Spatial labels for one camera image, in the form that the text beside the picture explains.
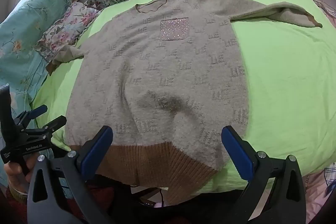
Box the person's left hand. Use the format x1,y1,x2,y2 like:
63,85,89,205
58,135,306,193
4,154,40,193

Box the pink floral ruffled pillow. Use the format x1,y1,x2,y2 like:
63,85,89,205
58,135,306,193
38,0,103,62

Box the light green bed sheet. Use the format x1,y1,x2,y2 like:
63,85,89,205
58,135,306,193
31,0,336,193

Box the person's left forearm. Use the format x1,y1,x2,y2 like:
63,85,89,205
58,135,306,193
5,181,34,207

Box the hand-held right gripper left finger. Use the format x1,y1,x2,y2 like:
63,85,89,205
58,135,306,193
27,125,114,224

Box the teal floral quilt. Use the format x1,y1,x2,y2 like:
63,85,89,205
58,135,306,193
0,0,77,188

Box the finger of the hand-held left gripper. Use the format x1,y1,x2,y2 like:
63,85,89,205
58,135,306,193
14,105,48,126
26,115,67,136

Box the plaid cloth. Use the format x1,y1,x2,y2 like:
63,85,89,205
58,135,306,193
323,160,336,199

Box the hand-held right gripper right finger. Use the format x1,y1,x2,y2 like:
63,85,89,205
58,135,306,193
221,125,307,224

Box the beige knit sweater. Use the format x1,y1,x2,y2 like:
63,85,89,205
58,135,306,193
46,0,323,205

